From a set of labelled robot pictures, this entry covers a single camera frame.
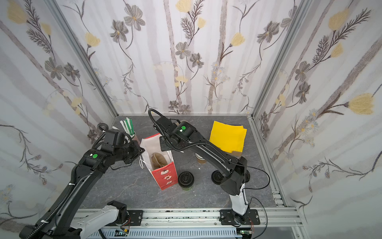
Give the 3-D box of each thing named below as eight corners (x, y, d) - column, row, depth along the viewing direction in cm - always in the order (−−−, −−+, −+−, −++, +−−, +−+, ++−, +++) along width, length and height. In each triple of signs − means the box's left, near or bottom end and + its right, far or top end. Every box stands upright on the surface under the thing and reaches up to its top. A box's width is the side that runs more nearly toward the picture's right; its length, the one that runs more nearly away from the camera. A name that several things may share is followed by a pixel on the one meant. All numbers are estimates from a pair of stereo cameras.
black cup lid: (178, 190, 85) (176, 182, 75) (182, 178, 90) (180, 169, 80) (191, 193, 84) (191, 186, 74) (194, 181, 89) (194, 172, 79)
